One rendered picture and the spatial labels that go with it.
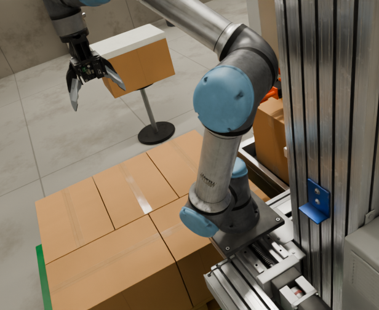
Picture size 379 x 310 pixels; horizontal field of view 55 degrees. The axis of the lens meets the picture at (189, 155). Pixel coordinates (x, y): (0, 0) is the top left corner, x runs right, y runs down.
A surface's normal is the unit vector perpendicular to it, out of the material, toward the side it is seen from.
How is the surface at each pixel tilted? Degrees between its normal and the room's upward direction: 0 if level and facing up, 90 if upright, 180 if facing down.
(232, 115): 83
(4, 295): 0
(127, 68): 90
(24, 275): 0
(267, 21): 90
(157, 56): 90
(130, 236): 0
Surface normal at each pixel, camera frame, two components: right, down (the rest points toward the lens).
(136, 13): 0.44, 0.44
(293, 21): -0.87, 0.42
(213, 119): -0.51, 0.50
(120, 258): -0.22, -0.79
